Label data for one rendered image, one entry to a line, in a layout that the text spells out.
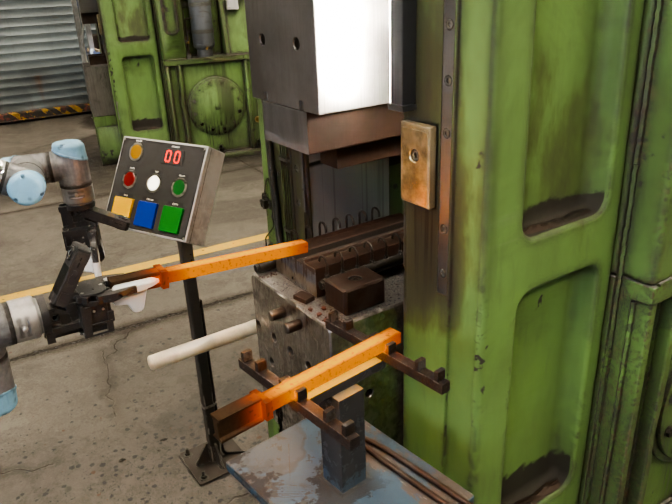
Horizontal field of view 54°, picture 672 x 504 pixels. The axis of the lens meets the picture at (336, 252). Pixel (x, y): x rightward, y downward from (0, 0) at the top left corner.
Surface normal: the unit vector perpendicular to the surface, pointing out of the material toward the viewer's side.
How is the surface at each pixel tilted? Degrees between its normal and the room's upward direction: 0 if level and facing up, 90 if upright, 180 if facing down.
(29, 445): 0
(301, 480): 0
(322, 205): 90
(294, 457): 0
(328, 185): 90
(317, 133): 90
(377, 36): 90
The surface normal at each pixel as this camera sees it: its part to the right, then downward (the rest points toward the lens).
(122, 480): -0.04, -0.92
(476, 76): -0.83, 0.25
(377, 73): 0.56, 0.31
